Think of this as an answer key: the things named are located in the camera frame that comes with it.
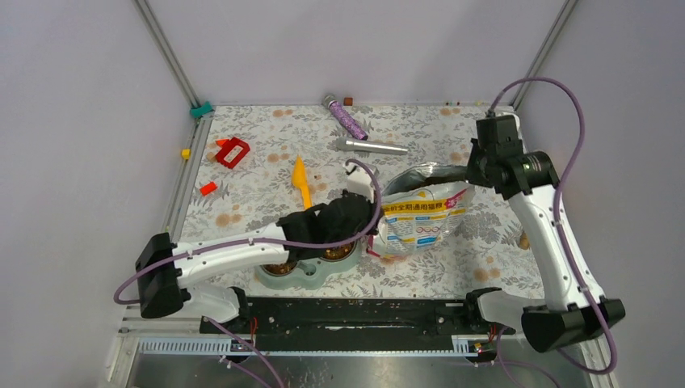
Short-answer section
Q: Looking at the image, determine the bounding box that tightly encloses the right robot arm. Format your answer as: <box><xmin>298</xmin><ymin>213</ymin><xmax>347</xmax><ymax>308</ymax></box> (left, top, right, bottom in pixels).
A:
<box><xmin>466</xmin><ymin>114</ymin><xmax>626</xmax><ymax>352</ymax></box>

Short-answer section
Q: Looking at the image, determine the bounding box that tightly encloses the green double pet bowl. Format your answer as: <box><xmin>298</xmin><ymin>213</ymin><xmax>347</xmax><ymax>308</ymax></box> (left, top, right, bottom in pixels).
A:
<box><xmin>255</xmin><ymin>242</ymin><xmax>362</xmax><ymax>290</ymax></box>

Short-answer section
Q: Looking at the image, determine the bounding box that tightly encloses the purple glitter microphone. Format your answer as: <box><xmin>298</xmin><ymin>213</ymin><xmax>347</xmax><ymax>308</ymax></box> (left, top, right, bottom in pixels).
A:
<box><xmin>321</xmin><ymin>95</ymin><xmax>368</xmax><ymax>141</ymax></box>

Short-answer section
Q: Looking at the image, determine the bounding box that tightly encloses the silver metal microphone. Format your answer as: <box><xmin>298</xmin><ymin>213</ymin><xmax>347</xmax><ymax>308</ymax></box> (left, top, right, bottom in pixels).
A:
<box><xmin>335</xmin><ymin>137</ymin><xmax>409</xmax><ymax>155</ymax></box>

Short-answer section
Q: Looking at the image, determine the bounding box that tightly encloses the pet food bag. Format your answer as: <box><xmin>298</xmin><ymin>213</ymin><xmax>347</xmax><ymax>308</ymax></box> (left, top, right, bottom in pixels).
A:
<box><xmin>367</xmin><ymin>162</ymin><xmax>475</xmax><ymax>259</ymax></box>

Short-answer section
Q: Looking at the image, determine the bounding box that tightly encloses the yellow plastic scoop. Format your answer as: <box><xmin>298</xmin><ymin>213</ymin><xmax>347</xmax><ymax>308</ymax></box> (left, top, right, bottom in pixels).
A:
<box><xmin>292</xmin><ymin>156</ymin><xmax>313</xmax><ymax>209</ymax></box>

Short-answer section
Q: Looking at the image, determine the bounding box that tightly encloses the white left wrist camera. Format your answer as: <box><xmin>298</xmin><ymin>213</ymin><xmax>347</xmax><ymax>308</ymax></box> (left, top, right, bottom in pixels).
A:
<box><xmin>344</xmin><ymin>163</ymin><xmax>377</xmax><ymax>203</ymax></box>

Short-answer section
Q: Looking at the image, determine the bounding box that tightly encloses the red plastic block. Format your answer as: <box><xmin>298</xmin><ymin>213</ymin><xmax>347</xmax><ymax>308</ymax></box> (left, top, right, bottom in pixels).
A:
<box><xmin>216</xmin><ymin>137</ymin><xmax>250</xmax><ymax>170</ymax></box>

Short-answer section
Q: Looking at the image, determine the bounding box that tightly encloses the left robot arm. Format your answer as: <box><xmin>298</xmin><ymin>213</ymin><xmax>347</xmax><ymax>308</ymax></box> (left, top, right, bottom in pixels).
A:
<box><xmin>135</xmin><ymin>192</ymin><xmax>382</xmax><ymax>323</ymax></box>

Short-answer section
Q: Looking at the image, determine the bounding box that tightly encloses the small orange-red block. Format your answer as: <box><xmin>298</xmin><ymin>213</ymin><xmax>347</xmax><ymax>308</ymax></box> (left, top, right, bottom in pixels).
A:
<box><xmin>200</xmin><ymin>181</ymin><xmax>218</xmax><ymax>196</ymax></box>

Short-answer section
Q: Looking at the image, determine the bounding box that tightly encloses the floral table mat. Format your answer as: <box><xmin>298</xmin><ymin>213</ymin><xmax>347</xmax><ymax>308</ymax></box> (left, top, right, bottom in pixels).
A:
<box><xmin>175</xmin><ymin>105</ymin><xmax>543</xmax><ymax>299</ymax></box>

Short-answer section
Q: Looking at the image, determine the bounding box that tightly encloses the teal corner clip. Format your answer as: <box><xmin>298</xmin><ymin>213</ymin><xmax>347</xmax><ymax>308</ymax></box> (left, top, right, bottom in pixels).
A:
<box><xmin>190</xmin><ymin>101</ymin><xmax>214</xmax><ymax>119</ymax></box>

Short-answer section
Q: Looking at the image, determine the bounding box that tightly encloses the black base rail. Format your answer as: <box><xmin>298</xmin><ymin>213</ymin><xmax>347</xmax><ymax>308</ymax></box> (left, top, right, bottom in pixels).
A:
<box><xmin>199</xmin><ymin>297</ymin><xmax>502</xmax><ymax>352</ymax></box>

